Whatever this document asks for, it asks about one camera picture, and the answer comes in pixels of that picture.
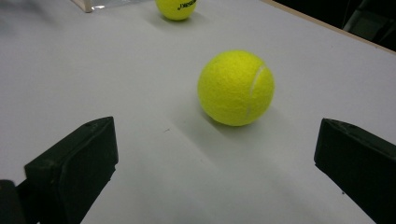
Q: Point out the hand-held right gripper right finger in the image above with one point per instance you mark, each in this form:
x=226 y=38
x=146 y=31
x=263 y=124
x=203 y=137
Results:
x=361 y=168

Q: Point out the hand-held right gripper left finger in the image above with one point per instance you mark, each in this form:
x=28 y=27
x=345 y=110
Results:
x=77 y=161

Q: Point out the yellow tennis ball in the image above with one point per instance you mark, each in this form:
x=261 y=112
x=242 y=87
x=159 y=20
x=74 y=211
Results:
x=171 y=11
x=232 y=88

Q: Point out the clear bag with beige trim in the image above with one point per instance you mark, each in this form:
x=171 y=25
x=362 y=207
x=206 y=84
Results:
x=84 y=4

